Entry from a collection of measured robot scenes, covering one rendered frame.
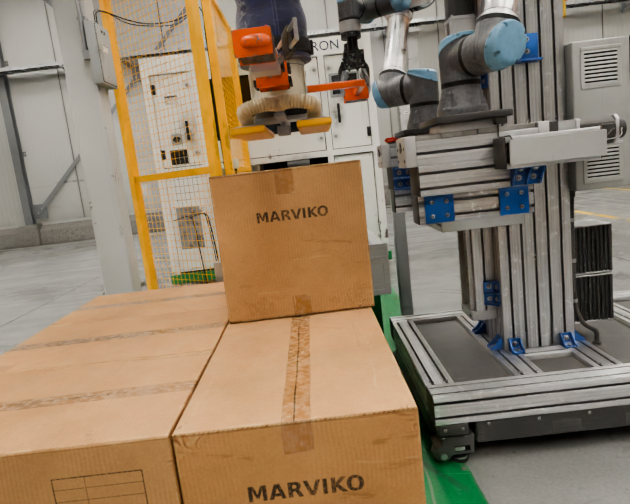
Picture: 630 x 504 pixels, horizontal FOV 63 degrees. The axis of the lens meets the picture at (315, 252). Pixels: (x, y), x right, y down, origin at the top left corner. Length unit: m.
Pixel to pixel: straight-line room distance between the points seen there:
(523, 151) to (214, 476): 1.12
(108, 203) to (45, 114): 9.35
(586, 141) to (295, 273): 0.87
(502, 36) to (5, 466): 1.43
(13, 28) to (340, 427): 12.18
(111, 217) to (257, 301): 1.65
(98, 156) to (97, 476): 2.18
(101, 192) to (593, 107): 2.28
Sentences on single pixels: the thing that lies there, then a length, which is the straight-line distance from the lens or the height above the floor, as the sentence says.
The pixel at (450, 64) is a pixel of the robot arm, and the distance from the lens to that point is 1.65.
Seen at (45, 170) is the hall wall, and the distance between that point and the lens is 12.22.
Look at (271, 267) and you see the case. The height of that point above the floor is 0.69.
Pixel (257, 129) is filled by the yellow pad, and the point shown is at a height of 1.06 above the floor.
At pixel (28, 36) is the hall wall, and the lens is 12.55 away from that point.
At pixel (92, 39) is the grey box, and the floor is 1.68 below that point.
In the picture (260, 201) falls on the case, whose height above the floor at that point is 0.86.
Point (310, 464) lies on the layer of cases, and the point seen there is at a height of 0.47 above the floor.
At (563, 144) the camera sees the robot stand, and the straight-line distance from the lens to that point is 1.58.
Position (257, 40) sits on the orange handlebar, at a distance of 1.03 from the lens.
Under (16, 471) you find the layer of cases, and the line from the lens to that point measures 1.02.
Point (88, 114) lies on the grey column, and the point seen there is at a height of 1.34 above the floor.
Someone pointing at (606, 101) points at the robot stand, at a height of 1.04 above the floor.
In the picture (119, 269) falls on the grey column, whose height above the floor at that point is 0.52.
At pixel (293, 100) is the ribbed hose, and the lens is 1.47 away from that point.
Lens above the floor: 0.93
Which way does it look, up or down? 9 degrees down
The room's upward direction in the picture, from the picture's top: 7 degrees counter-clockwise
